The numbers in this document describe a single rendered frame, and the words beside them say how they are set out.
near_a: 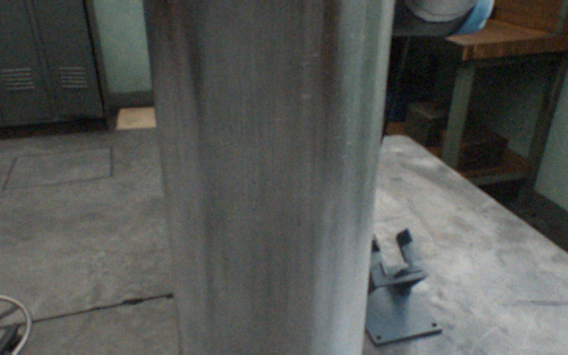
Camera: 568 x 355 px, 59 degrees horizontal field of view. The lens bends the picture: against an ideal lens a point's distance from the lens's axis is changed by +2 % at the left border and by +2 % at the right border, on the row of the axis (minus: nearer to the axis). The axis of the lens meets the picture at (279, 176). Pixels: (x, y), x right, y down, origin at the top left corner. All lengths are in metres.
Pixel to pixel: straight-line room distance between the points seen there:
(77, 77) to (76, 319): 1.83
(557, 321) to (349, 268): 0.65
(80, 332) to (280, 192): 1.84
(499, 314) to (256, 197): 0.67
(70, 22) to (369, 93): 3.23
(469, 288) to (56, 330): 1.52
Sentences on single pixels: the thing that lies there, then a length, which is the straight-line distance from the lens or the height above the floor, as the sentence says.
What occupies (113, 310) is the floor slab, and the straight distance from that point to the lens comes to 2.02.
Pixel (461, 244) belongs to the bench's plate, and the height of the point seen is 0.80.
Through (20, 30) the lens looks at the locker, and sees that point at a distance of 3.46.
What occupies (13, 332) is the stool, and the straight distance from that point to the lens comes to 1.94.
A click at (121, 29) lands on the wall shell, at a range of 3.92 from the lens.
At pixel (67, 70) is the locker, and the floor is 0.44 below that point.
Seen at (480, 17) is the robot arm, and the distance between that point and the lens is 0.54.
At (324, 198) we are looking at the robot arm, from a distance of 0.16.
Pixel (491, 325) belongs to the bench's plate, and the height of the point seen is 0.80.
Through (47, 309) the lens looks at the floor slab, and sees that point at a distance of 2.12.
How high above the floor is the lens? 1.30
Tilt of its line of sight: 28 degrees down
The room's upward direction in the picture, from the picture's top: straight up
